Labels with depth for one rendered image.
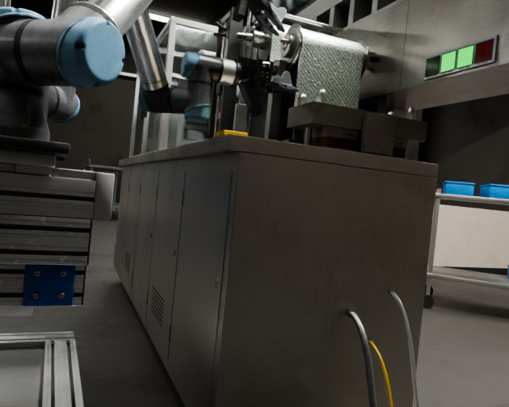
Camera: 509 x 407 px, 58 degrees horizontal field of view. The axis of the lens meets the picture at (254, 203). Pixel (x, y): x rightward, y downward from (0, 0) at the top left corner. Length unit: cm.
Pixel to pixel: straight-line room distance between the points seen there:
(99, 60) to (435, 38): 101
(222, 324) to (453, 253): 508
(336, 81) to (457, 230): 466
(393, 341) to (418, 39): 92
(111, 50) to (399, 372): 116
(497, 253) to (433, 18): 530
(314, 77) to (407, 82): 29
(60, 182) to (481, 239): 584
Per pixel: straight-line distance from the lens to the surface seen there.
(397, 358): 148
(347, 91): 160
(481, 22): 143
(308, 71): 153
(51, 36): 88
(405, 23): 168
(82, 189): 92
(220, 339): 119
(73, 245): 93
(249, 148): 114
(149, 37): 134
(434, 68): 150
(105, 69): 89
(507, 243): 679
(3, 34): 96
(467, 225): 620
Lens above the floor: 77
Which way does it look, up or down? 1 degrees down
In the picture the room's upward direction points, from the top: 6 degrees clockwise
